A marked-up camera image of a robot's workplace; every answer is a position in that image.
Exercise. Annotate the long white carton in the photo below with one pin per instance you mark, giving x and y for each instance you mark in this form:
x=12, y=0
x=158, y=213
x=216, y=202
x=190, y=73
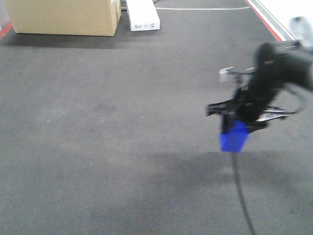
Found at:
x=142, y=15

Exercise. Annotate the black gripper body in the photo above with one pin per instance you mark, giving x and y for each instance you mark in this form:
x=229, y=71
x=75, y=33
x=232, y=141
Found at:
x=250, y=104

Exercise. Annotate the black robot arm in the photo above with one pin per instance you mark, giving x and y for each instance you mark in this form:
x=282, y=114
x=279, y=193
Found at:
x=276, y=64

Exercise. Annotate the large open cardboard box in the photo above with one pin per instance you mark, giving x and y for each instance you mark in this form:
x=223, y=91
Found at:
x=64, y=17

